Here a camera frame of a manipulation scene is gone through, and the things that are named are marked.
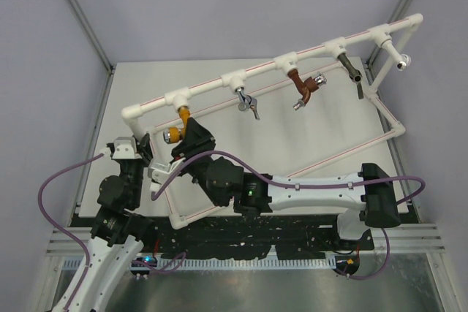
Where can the aluminium front rail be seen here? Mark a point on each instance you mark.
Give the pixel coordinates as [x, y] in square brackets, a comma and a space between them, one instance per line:
[406, 239]

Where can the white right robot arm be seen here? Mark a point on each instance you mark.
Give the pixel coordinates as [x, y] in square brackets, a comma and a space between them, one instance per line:
[367, 196]

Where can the dark grey lever faucet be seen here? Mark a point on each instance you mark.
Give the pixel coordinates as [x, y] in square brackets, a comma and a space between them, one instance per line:
[353, 73]

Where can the aluminium frame post left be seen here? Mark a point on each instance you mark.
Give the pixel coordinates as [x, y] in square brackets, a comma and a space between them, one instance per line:
[90, 34]

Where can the brown water faucet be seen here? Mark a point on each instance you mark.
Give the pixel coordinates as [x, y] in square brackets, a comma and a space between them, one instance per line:
[305, 87]

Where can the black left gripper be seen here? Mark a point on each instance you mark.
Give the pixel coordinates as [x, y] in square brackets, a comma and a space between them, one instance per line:
[143, 148]

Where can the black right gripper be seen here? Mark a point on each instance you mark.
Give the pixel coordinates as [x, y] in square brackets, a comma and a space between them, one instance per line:
[197, 140]

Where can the yellow water faucet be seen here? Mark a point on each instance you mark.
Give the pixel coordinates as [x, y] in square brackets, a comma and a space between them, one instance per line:
[174, 134]

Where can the chrome lever faucet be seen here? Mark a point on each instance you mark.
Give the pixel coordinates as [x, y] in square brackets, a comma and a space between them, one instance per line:
[247, 102]

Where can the white slotted cable duct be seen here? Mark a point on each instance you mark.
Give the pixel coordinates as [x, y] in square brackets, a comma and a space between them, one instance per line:
[269, 263]

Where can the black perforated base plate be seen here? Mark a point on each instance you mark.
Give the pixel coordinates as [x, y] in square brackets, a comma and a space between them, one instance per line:
[248, 238]

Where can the white chrome-tipped faucet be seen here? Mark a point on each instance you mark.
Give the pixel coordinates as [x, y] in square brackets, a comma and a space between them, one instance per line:
[401, 60]

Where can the white PVC pipe frame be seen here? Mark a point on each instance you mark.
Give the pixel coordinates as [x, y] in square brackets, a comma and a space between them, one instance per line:
[333, 134]

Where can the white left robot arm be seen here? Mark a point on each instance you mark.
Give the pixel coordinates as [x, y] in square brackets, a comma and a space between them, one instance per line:
[117, 234]

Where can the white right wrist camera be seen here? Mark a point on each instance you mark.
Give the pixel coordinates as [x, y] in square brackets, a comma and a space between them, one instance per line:
[159, 173]

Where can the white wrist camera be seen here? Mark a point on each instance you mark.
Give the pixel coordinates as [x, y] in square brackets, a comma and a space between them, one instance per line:
[159, 173]
[122, 148]

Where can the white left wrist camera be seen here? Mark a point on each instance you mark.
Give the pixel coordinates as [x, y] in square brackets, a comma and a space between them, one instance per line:
[122, 148]

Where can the aluminium frame post right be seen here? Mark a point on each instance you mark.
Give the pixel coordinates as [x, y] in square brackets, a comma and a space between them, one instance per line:
[402, 8]

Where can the aluminium frame post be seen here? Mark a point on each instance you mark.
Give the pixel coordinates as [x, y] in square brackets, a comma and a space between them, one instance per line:
[402, 8]
[90, 34]

